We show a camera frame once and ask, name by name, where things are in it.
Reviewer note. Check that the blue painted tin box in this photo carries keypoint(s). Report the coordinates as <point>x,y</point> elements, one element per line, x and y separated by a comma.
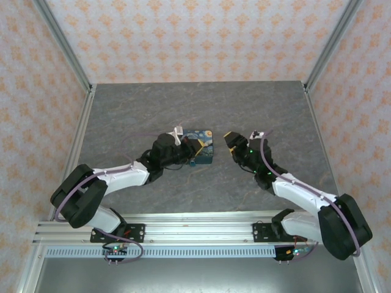
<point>207,146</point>

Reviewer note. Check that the small blue padlock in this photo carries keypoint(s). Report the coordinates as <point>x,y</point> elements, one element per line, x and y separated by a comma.
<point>192,164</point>

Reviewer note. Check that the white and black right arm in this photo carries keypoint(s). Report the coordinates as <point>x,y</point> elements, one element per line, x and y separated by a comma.
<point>299,192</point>

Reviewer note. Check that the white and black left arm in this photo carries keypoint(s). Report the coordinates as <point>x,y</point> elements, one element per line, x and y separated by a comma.
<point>122,177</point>

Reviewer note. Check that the grey metal sheet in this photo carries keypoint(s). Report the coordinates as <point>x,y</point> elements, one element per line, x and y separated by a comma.
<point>198,276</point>

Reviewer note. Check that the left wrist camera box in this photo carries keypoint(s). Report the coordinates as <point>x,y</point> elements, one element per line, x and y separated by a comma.
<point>177,135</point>

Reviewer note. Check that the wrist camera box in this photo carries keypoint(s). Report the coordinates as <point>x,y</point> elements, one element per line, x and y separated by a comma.
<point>177,135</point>
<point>256,135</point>

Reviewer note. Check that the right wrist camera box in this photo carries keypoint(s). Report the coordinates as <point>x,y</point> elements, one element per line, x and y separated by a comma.
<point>256,135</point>

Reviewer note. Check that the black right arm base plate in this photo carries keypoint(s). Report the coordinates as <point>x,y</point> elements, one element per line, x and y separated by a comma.
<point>259,232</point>

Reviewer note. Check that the aluminium side rail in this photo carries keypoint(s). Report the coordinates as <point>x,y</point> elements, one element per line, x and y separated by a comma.
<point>317,122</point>
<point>73,152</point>

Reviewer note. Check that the aluminium cross rail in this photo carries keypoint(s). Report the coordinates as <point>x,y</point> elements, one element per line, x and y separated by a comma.
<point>198,229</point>

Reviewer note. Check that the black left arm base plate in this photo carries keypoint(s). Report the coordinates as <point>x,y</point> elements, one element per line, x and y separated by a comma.
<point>137,232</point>

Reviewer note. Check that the aluminium corner post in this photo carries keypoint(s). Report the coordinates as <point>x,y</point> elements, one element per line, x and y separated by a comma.
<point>65,45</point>
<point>333,45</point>

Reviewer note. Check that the aluminium frame leg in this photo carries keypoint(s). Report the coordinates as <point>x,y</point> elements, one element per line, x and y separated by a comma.
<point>363,268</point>
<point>30,268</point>

